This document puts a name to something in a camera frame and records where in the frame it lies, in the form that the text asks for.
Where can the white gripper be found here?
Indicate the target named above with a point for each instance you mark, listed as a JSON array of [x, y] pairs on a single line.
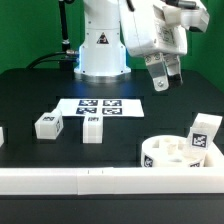
[[145, 32]]

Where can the white round stool seat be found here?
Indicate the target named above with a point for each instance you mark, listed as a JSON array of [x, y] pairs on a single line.
[[168, 151]]

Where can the white marker sheet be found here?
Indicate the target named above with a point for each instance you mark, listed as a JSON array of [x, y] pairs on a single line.
[[106, 107]]

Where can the white U-shaped fence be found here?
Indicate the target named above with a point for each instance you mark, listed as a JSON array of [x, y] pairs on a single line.
[[89, 181]]

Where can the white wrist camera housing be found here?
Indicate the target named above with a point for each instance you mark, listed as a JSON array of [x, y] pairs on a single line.
[[194, 20]]

